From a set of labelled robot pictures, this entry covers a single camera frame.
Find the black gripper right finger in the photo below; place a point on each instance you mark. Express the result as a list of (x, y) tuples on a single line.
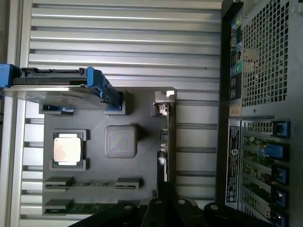
[(183, 212)]

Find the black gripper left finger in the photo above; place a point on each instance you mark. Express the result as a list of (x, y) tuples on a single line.
[(155, 212)]

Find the blue expansion slot clip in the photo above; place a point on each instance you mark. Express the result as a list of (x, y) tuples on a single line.
[(274, 151), (282, 129), (281, 175), (280, 197)]

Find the green RAM stick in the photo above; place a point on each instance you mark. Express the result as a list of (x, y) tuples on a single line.
[(94, 207)]

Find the white label sticker on case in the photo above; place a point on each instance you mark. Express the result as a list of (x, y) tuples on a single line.
[(232, 165)]

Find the gray plastic parts rack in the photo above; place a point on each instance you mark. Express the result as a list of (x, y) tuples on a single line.
[(97, 170)]

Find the gray square socket cover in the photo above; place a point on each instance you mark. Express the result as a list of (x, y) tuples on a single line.
[(120, 141)]

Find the silver CPU chip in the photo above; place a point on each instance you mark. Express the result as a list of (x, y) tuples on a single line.
[(67, 150)]

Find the hard disk in blue carrier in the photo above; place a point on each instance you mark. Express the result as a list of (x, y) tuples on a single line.
[(61, 94)]

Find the black open PC case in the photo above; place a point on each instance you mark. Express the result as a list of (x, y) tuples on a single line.
[(265, 59)]

